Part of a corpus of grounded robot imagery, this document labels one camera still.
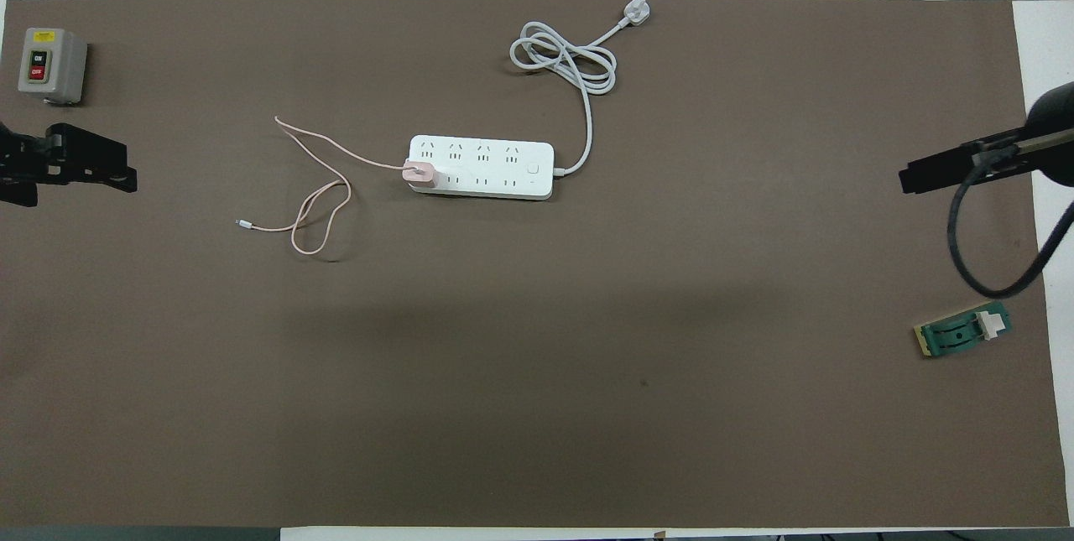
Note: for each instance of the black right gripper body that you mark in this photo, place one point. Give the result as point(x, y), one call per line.
point(998, 151)

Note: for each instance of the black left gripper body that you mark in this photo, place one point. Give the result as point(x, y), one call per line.
point(21, 168)

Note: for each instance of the pink charger adapter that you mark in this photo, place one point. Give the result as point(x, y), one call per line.
point(418, 174)

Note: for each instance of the white power strip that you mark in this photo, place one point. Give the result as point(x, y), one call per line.
point(478, 168)

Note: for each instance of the brown table mat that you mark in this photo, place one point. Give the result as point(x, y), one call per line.
point(537, 356)

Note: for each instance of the grey on-off switch box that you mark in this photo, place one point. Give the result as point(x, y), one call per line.
point(50, 63)

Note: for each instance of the green knife switch block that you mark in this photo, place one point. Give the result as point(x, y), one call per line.
point(956, 335)

